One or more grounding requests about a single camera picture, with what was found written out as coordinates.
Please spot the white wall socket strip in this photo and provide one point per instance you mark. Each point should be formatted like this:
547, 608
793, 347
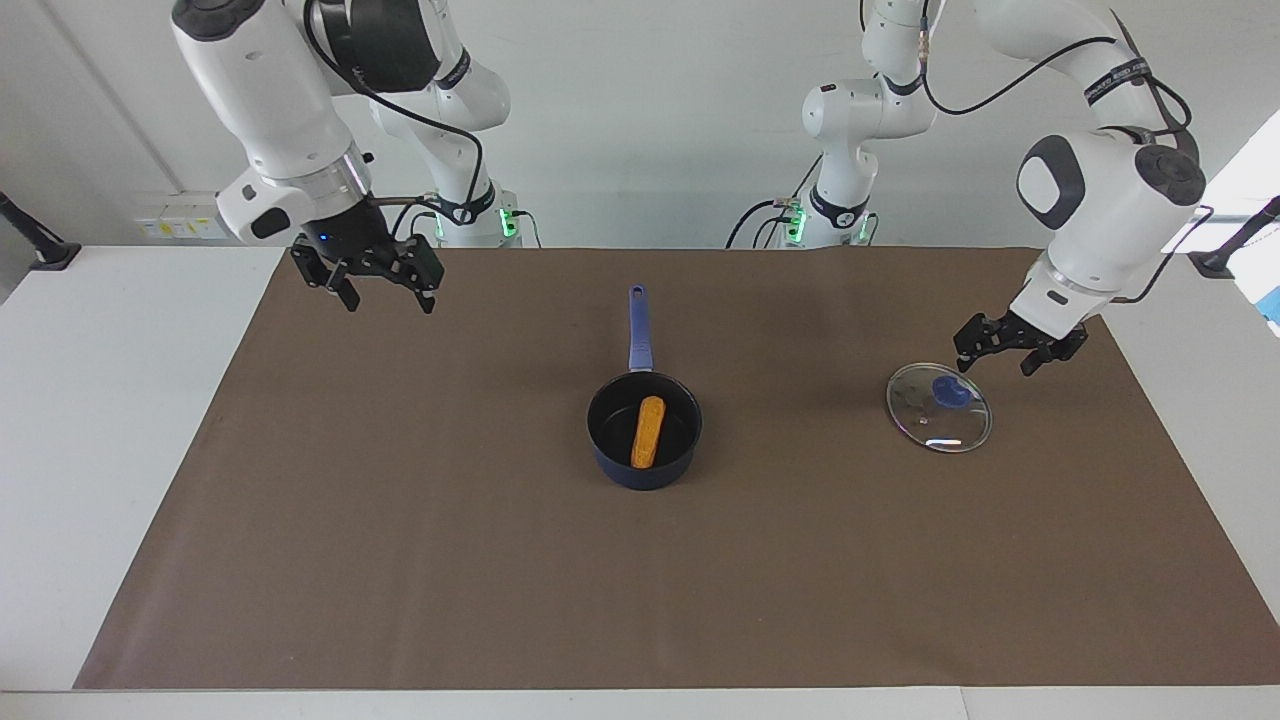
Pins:
180, 223

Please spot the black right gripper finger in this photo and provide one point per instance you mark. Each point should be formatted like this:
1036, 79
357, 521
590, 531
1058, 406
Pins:
425, 265
318, 270

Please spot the yellow corn cob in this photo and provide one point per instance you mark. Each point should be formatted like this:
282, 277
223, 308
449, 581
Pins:
648, 435

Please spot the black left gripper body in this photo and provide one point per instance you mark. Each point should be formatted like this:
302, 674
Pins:
1040, 337

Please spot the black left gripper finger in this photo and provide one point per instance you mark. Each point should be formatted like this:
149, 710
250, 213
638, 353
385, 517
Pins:
982, 338
1060, 352

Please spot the glass lid with blue knob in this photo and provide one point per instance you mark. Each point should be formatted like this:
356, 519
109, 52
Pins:
950, 392

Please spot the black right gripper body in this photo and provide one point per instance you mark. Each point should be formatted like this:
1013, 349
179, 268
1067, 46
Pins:
355, 240

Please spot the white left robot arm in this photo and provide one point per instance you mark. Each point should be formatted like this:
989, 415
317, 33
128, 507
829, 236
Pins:
1110, 210

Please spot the brown table mat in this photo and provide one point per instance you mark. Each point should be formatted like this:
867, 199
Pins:
900, 550

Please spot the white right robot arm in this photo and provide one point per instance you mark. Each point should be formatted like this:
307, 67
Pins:
270, 100

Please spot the white and blue box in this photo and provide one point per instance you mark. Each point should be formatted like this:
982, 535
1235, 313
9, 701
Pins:
1270, 305

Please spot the dark blue saucepan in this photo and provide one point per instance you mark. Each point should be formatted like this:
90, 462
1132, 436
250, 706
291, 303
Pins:
640, 330

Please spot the black clamp stand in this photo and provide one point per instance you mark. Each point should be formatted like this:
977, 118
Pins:
45, 252
1215, 262

